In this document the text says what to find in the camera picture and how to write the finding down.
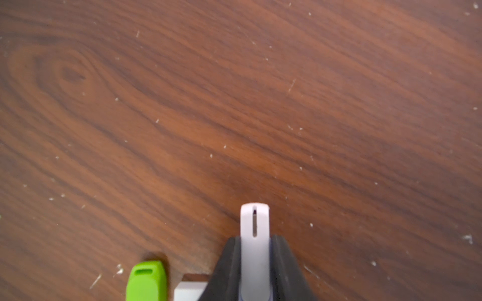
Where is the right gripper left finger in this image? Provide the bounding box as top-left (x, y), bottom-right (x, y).
top-left (199, 237), bottom-right (241, 301)

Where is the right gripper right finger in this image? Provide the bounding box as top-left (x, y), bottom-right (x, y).
top-left (271, 235), bottom-right (317, 301)

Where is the white lilac usb drive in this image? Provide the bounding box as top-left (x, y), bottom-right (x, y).
top-left (240, 203), bottom-right (272, 300)

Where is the green usb flash drive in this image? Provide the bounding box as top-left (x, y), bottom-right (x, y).
top-left (126, 261), bottom-right (168, 301)

